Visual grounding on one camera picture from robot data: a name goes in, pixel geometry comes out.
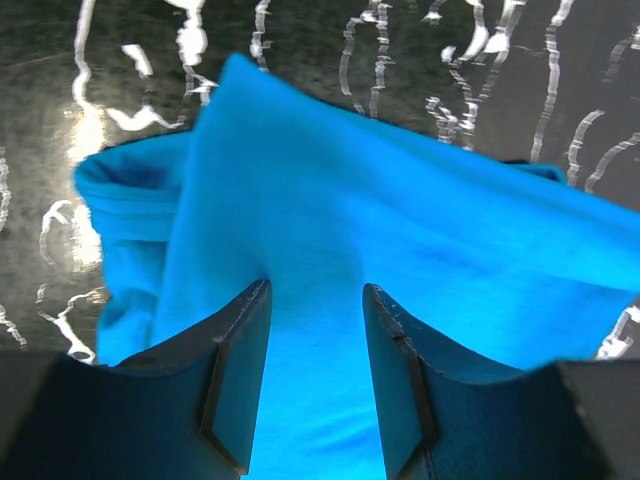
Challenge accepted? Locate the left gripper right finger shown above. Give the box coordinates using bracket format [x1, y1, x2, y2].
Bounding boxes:
[363, 284, 639, 479]

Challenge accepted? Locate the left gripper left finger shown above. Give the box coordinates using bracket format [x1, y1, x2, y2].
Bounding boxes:
[1, 280, 272, 479]

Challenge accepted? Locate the blue t-shirt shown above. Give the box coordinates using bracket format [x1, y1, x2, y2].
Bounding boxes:
[74, 54, 639, 479]

